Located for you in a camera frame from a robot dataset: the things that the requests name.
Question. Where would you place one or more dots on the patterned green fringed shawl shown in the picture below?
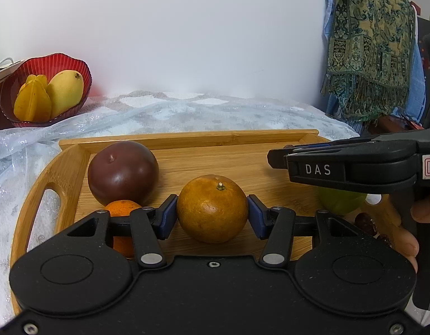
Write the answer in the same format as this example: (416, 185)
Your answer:
(369, 57)

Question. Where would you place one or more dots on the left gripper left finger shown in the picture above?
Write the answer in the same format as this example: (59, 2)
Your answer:
(150, 225)

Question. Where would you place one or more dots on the wooden bamboo tray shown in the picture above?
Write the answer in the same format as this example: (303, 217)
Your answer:
(241, 158)

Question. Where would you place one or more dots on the green apple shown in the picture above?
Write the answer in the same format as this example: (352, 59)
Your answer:
(340, 202)

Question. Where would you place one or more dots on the yellow star fruit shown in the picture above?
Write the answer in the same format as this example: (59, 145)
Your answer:
(32, 102)

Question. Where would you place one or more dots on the white snowflake table cloth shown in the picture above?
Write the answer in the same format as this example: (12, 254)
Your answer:
(25, 152)

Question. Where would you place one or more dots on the dark purple round fruit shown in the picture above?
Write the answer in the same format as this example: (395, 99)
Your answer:
(124, 170)

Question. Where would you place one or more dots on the brownish orange citrus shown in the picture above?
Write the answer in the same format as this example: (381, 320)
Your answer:
(212, 209)

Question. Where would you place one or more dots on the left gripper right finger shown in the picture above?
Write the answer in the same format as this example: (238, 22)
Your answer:
(276, 225)

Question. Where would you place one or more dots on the yellow mango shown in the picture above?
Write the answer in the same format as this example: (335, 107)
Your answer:
(65, 90)

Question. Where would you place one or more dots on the orange tangerine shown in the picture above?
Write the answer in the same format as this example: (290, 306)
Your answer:
(122, 241)

